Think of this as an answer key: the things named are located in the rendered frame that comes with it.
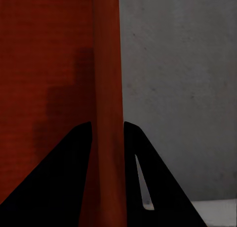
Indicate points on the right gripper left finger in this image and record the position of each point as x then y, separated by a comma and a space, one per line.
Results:
51, 195

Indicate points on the storage box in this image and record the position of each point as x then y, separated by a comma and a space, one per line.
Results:
60, 66

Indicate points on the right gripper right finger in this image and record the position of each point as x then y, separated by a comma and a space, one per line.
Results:
172, 206

